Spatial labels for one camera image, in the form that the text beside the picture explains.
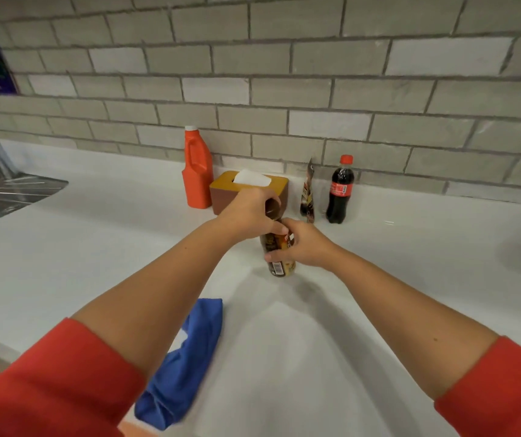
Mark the grey metal object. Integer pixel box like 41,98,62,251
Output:
0,166,69,231

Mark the person's right forearm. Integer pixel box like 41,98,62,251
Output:
328,248,500,401

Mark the cola bottle with red cap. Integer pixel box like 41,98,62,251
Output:
325,154,356,225

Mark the brown spice jar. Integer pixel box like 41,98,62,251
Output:
260,197,297,278

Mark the person's left hand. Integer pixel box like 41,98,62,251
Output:
217,188,289,244

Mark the large red plastic bottle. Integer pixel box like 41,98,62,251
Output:
181,125,215,210

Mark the red sleeve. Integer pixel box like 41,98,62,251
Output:
0,317,147,437
434,335,521,437

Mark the dark and yellow snack packet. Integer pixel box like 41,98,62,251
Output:
299,158,316,225

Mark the white countertop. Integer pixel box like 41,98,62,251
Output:
0,136,521,437

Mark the blue cloth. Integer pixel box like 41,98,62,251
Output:
134,298,224,432

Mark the person's right hand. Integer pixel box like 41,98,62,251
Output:
264,217,341,271

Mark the person's left forearm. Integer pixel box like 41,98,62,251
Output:
72,218,234,381

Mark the brown tissue box yellow lid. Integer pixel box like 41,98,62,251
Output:
209,169,289,217

